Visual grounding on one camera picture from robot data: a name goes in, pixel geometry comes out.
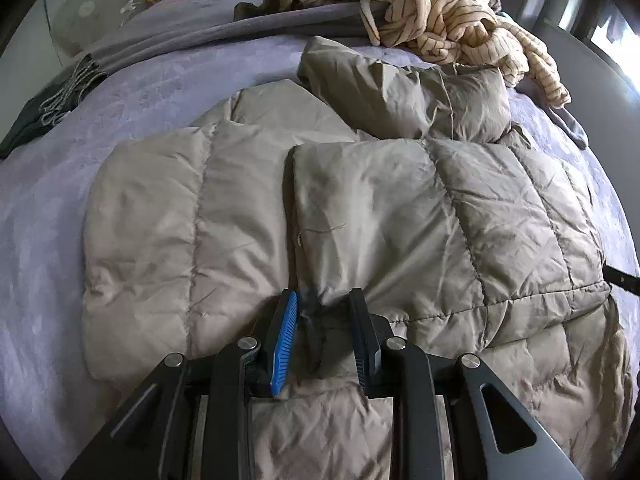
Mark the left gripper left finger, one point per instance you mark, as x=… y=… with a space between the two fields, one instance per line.
x=193 y=418

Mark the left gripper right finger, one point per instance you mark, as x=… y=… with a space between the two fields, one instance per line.
x=491 y=434

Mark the beige puffer jacket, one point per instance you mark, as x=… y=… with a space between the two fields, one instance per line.
x=424 y=188

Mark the lavender embossed bedspread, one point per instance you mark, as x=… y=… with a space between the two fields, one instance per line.
x=50 y=402

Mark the window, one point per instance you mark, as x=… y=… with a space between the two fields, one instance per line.
x=600 y=26

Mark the cream striped knit garment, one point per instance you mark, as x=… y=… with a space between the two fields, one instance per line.
x=468 y=32

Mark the dark green fringed scarf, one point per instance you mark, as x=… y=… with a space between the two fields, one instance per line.
x=59 y=97

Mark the grey blanket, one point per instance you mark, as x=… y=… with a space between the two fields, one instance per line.
x=184 y=24

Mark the white fan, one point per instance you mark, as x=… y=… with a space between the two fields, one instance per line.
x=78 y=24

